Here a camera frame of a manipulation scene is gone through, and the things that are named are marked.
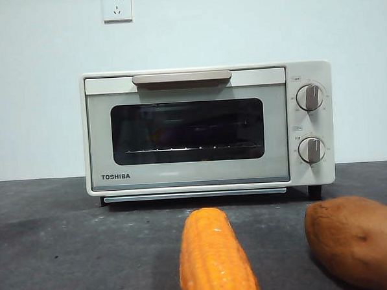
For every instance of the purple eggplant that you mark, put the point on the purple eggplant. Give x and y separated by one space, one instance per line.
212 134

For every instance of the grey oven crumb tray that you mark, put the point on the grey oven crumb tray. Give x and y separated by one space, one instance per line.
196 195

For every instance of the cream Toshiba toaster oven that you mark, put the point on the cream Toshiba toaster oven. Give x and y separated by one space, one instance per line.
328 125

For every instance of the yellow corn cob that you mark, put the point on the yellow corn cob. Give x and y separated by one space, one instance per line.
215 257

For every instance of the small beige timer knob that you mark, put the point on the small beige timer knob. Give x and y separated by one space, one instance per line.
312 150

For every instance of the large beige temperature knob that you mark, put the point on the large beige temperature knob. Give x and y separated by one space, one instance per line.
310 97

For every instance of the brown sweet potato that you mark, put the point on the brown sweet potato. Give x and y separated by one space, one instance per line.
357 240

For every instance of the white wall socket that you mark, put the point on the white wall socket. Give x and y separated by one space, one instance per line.
117 9

